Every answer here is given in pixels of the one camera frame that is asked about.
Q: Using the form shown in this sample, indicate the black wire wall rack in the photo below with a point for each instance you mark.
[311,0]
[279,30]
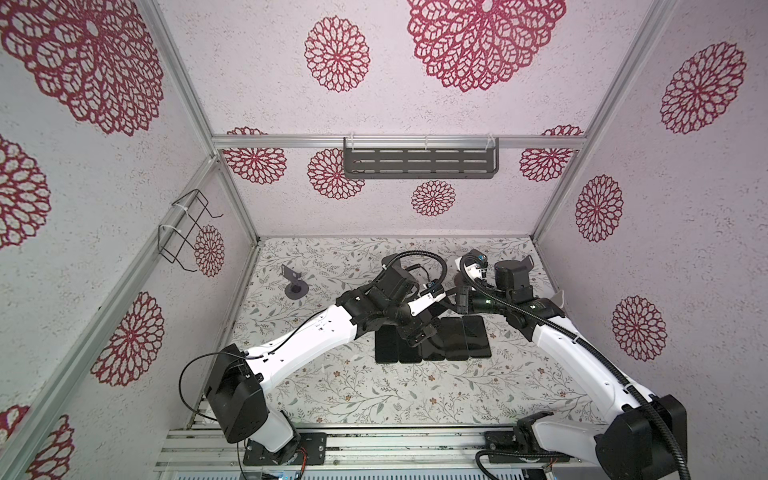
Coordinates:
[192,242]

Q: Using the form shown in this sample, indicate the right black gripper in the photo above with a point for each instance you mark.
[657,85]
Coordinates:
[463,296]

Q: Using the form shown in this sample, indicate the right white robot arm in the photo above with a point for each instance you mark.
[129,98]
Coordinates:
[642,436]

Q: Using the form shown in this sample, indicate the far left grey stand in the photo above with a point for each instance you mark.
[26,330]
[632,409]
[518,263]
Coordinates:
[296,288]

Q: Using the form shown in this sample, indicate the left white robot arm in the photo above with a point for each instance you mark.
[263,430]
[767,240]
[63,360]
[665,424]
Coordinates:
[237,386]

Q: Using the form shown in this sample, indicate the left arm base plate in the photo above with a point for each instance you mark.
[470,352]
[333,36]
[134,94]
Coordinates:
[308,449]

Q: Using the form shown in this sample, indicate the grey wall shelf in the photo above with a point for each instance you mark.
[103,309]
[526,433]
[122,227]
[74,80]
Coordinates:
[425,163]

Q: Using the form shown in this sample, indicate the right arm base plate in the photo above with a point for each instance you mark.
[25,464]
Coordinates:
[509,446]

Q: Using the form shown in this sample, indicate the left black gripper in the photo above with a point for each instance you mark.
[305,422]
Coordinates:
[408,332]

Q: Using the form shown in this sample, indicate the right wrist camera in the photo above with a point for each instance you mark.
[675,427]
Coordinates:
[476,269]

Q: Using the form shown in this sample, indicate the white phone stand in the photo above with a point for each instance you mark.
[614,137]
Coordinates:
[558,299]

